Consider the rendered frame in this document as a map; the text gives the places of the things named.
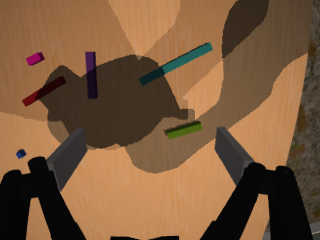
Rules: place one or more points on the purple rod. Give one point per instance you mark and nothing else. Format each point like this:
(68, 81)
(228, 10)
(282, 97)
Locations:
(91, 74)

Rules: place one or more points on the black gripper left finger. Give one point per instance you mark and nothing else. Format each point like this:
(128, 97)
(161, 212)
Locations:
(49, 177)

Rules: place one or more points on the lime green rod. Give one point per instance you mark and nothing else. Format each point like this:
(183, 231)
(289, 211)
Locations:
(183, 130)

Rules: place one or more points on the short magenta block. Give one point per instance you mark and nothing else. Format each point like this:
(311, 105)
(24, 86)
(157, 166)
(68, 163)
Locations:
(34, 59)

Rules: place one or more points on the turquoise rod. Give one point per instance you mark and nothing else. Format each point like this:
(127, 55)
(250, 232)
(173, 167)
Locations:
(176, 63)

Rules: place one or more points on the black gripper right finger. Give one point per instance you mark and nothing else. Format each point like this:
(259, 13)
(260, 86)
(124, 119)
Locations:
(288, 218)

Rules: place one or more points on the dark red rod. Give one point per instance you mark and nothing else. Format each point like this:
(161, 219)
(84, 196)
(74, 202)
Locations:
(44, 91)

